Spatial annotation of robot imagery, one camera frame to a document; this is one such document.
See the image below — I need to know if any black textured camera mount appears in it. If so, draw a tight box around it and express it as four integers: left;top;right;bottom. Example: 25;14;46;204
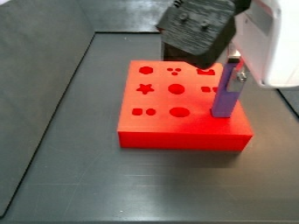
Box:
156;0;251;69

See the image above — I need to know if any purple rectangular peg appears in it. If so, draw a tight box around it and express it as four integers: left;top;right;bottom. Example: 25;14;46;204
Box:
211;63;240;118

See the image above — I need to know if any dark curved holder block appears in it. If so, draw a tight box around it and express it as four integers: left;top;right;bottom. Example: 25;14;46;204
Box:
163;43;192;62

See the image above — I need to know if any red shape sorter block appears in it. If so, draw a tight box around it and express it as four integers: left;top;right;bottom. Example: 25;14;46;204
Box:
116;60;253;151

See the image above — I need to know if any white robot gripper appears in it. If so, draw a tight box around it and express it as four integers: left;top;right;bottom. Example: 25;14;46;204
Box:
227;0;299;93

